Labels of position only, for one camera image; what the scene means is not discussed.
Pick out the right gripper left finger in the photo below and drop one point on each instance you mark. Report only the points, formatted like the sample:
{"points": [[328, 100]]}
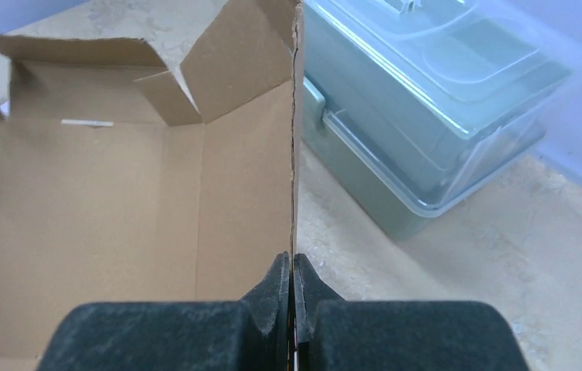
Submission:
{"points": [[251, 333]]}

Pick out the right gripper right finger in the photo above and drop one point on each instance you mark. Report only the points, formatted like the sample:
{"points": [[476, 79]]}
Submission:
{"points": [[335, 334]]}

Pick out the brown cardboard box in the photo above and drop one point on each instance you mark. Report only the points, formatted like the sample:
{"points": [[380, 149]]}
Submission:
{"points": [[121, 183]]}

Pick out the translucent green plastic toolbox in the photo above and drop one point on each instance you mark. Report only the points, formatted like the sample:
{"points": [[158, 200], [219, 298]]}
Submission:
{"points": [[415, 105]]}

